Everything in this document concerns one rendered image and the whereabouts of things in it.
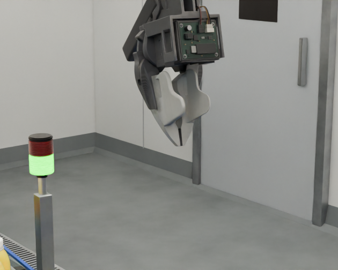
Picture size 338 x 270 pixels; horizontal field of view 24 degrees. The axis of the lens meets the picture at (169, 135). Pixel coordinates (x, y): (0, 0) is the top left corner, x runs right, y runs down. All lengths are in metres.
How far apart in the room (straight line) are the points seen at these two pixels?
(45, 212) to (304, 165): 3.19
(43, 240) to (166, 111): 1.23
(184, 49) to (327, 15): 3.94
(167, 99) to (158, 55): 0.05
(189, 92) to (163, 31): 0.09
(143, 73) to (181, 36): 0.07
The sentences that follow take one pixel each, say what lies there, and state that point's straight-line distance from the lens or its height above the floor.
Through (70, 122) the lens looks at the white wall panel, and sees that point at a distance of 6.81.
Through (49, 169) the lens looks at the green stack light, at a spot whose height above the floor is 1.18.
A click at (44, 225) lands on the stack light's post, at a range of 2.11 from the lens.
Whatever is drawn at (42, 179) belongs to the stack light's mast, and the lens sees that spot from 2.08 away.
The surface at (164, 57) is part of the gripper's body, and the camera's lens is 0.90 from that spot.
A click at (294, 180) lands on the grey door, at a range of 5.18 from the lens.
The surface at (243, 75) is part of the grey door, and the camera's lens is 5.37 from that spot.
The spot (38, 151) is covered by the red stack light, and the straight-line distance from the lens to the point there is 2.04.
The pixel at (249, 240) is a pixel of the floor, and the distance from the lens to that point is 4.83.
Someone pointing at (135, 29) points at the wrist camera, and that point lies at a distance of 1.00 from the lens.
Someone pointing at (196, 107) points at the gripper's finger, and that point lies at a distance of 0.95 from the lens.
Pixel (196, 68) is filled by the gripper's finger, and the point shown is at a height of 1.59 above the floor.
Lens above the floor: 1.73
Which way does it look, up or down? 13 degrees down
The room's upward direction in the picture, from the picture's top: straight up
